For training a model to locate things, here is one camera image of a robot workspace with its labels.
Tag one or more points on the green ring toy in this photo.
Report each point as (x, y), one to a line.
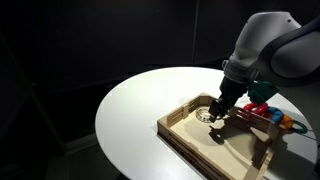
(302, 129)

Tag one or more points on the wooden tray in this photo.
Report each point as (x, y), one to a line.
(240, 146)

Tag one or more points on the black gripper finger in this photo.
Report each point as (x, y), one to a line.
(223, 110)
(214, 110)

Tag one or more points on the red ring toy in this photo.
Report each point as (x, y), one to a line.
(257, 109)

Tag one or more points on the orange ring toy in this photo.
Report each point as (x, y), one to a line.
(287, 122)

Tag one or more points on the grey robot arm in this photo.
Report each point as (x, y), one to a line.
(272, 51)

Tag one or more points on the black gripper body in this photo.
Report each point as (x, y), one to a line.
(231, 91)

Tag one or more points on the blue ring toy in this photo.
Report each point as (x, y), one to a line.
(275, 114)

